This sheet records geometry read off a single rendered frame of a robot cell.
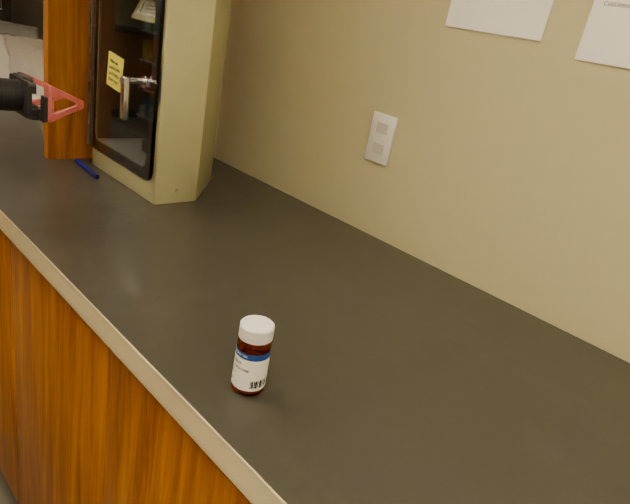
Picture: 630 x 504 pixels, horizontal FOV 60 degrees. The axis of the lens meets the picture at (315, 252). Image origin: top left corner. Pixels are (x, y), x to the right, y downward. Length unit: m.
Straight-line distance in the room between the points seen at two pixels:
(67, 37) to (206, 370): 1.01
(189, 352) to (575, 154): 0.76
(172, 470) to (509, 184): 0.80
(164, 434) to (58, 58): 1.00
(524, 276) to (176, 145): 0.79
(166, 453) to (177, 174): 0.67
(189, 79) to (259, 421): 0.80
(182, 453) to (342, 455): 0.25
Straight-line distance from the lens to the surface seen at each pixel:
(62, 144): 1.56
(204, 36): 1.25
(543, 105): 1.13
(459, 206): 1.21
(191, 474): 0.79
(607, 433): 0.87
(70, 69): 1.53
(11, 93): 1.14
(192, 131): 1.28
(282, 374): 0.74
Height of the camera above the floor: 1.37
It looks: 22 degrees down
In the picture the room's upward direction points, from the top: 11 degrees clockwise
